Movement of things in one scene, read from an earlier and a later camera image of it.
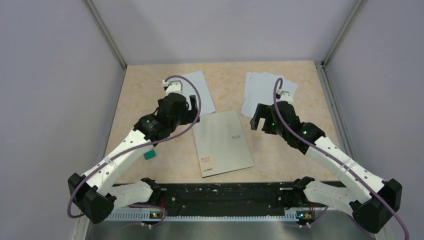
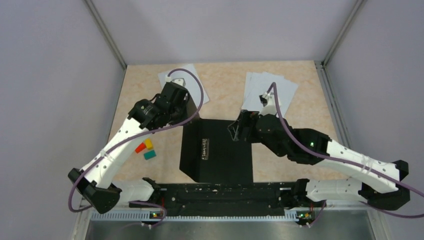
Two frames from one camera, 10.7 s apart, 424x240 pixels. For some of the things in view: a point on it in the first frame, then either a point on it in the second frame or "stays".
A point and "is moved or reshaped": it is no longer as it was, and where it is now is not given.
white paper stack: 259,88 stays
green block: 150,154 stays
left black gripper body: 185,110 stays
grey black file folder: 220,143 is moved or reshaped
